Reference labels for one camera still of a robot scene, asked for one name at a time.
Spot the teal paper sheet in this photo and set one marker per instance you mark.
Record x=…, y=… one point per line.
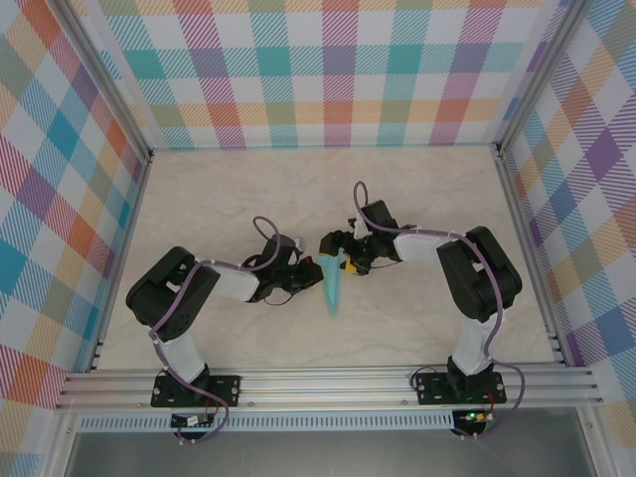
x=332, y=288

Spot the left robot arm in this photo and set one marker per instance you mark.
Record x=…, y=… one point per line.
x=233, y=285

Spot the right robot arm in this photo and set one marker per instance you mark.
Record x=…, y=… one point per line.
x=477, y=268

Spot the small circuit board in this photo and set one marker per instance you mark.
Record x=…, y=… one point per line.
x=191, y=422
x=474, y=416

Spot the right white camera bracket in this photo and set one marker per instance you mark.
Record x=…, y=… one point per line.
x=359, y=226

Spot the wide aluminium base rail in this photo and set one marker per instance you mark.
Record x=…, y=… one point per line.
x=323, y=387

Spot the aluminium frame rail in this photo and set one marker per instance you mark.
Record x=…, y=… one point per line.
x=119, y=273
x=535, y=273

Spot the aluminium frame post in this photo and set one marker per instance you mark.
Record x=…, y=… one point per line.
x=539, y=74
x=111, y=84

